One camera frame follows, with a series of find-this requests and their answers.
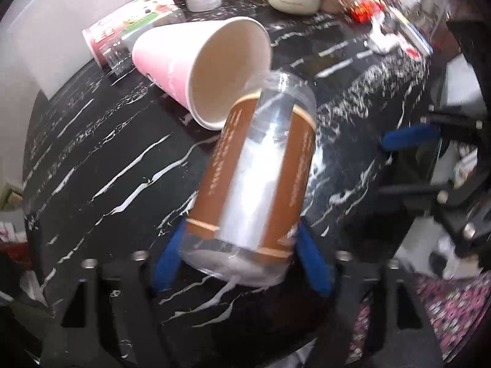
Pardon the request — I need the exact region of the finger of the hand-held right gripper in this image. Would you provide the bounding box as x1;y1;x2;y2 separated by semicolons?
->
380;112;485;155
378;182;491;255

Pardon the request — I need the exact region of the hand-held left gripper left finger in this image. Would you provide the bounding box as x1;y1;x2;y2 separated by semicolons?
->
61;224;189;368

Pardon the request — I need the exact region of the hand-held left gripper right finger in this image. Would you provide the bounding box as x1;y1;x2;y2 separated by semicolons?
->
295;222;436;368

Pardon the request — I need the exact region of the clear cup with brown label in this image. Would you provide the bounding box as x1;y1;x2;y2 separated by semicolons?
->
177;70;318;288

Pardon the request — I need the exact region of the pink paper cup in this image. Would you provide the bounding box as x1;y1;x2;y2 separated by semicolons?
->
131;16;273;131

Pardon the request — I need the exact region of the clear cup with pink label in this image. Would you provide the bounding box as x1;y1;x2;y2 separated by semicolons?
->
82;0;186;76

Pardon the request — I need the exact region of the white crumpled wrapper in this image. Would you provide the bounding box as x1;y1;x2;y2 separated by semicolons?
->
378;6;434;60

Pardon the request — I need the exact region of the crumpled white tissue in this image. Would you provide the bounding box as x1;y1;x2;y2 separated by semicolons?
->
366;19;403;55

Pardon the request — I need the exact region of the patterned pink rug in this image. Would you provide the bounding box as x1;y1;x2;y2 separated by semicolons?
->
345;272;491;365

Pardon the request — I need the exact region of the red snack packet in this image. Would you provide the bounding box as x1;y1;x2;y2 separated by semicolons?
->
345;0;400;27

